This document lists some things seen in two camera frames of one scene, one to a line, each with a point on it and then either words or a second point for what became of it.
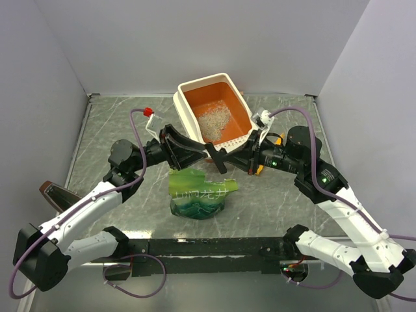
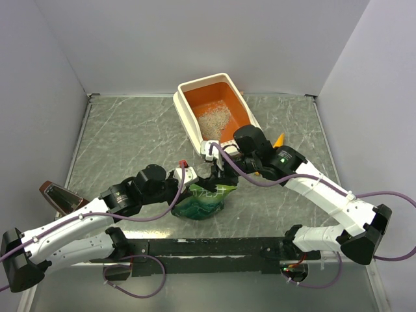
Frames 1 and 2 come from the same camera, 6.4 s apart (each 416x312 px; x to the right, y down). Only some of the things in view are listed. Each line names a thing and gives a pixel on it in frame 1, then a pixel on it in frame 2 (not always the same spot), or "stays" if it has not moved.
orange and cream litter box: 212,110 stays
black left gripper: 194,149 to 170,202
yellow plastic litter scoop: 279,142 stays
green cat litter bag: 192,197 stays
